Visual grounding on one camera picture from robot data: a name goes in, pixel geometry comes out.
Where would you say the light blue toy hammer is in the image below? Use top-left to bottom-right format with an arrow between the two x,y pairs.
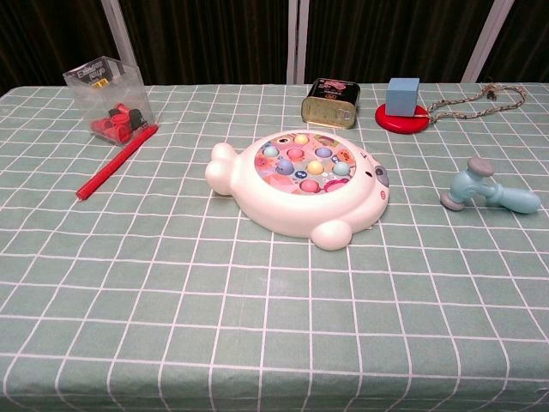
440,155 -> 542,215

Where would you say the white fish-shaped toy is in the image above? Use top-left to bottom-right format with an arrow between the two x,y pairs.
204,128 -> 391,252

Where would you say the black gold tin can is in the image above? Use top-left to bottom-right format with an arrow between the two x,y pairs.
300,77 -> 361,129

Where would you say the green white checked tablecloth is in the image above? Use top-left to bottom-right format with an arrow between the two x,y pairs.
0,82 -> 549,412

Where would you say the red round disc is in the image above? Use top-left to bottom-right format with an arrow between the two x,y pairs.
375,104 -> 430,135

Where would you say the blue cube block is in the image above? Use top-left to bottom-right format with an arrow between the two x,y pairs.
387,77 -> 420,118

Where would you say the red stick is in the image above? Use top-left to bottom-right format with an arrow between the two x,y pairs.
75,125 -> 155,202

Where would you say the red plastic cap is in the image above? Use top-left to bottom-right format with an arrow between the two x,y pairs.
112,122 -> 132,145

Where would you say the dark pleated curtain panel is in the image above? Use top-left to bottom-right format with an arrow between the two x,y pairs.
305,0 -> 501,85
480,0 -> 549,83
0,0 -> 132,98
118,0 -> 297,86

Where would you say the clear bag of items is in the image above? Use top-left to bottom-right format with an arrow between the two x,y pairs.
63,55 -> 160,147

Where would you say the white screen frame post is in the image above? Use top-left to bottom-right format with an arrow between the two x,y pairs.
461,0 -> 516,83
285,0 -> 311,86
99,0 -> 147,86

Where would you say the braided rope loop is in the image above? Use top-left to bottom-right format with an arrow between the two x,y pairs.
422,82 -> 527,124

